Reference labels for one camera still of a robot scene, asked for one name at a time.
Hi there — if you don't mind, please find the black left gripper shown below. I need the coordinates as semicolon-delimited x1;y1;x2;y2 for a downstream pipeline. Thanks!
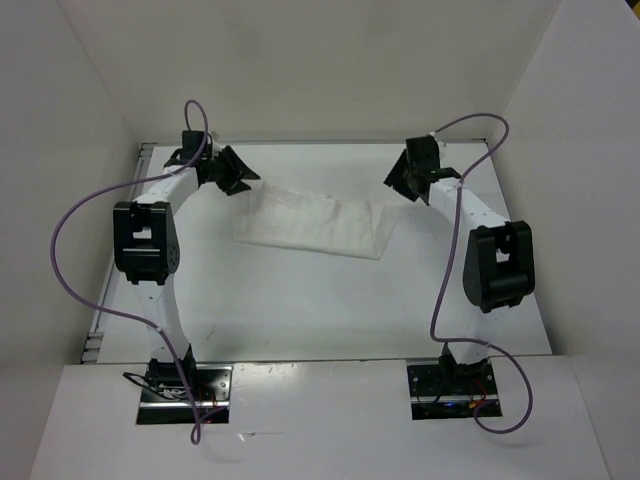
203;145;260;196

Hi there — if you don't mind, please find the white pleated skirt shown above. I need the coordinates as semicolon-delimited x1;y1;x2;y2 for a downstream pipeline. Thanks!
230;183;399;260

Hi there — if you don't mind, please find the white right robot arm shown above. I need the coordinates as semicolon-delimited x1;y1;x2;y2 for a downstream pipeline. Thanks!
397;134;535;393

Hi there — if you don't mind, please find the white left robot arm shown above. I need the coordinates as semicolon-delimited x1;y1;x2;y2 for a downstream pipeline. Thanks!
113;130;399;400

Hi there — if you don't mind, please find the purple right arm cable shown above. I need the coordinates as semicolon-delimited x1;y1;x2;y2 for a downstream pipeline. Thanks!
429;113;535;435

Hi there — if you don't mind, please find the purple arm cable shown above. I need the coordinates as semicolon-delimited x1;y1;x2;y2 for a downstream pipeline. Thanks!
429;113;535;435
52;99;229;445

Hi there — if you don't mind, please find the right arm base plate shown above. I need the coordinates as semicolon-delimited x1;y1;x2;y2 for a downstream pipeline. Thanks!
406;359;502;421

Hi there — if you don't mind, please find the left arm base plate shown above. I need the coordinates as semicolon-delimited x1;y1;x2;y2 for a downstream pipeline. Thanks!
135;363;235;426

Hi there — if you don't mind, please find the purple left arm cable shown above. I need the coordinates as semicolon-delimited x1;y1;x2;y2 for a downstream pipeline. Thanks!
52;99;229;445

